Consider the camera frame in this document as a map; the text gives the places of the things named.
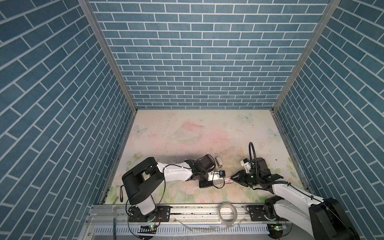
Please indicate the olive grey stapler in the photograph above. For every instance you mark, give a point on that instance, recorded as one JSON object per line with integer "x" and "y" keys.
{"x": 219, "y": 162}

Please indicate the aluminium front rail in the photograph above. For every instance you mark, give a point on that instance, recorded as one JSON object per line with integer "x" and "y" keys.
{"x": 111, "y": 222}

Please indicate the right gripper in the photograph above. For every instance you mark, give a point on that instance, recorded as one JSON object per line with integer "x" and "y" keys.
{"x": 237, "y": 179}

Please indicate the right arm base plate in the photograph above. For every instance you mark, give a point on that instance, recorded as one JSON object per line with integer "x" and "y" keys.
{"x": 257, "y": 214}

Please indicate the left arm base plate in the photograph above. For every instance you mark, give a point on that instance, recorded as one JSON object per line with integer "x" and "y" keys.
{"x": 160, "y": 214}

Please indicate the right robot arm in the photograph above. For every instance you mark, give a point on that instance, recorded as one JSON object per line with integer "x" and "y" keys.
{"x": 323, "y": 219}

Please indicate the red staples box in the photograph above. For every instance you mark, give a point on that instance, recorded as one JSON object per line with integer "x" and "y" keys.
{"x": 228, "y": 180}

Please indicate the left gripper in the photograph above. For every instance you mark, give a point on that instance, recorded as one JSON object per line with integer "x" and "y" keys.
{"x": 206, "y": 184}

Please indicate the clear tape roll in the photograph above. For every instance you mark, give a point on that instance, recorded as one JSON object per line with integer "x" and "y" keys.
{"x": 227, "y": 214}

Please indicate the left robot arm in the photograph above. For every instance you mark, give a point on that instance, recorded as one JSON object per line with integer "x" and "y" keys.
{"x": 143, "y": 179}

